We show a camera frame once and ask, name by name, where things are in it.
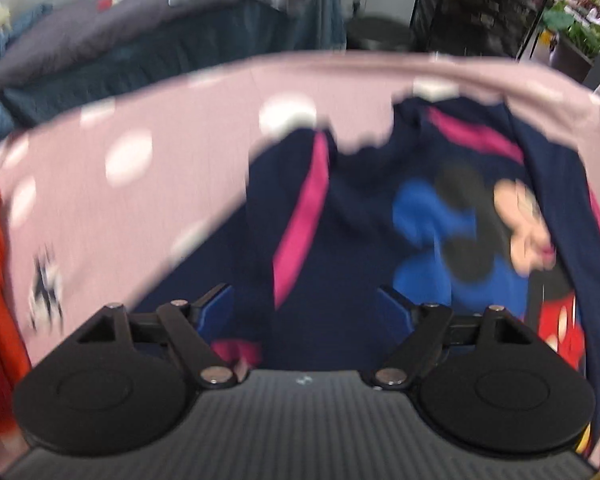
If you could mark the small red item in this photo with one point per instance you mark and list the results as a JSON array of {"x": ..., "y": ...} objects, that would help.
[{"x": 110, "y": 0}]

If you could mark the green potted plant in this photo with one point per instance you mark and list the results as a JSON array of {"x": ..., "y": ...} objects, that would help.
[{"x": 580, "y": 30}]

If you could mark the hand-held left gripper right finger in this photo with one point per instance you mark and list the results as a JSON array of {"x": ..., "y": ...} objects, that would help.
[{"x": 392, "y": 310}]

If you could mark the black shelf rack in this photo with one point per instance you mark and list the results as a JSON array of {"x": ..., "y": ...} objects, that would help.
[{"x": 470, "y": 5}]

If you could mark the pink polka-dot blanket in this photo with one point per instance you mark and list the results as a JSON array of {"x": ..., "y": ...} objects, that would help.
[{"x": 130, "y": 200}]

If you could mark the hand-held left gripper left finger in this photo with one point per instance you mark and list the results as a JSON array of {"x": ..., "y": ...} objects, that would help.
[{"x": 216, "y": 307}]

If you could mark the grey bed blanket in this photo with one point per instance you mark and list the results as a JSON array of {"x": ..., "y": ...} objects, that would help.
[{"x": 105, "y": 35}]

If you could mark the black round stool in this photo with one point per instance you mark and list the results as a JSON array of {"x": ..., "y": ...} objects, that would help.
[{"x": 380, "y": 32}]

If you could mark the navy cartoon print shirt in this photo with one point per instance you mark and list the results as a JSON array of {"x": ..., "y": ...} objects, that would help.
[{"x": 360, "y": 220}]

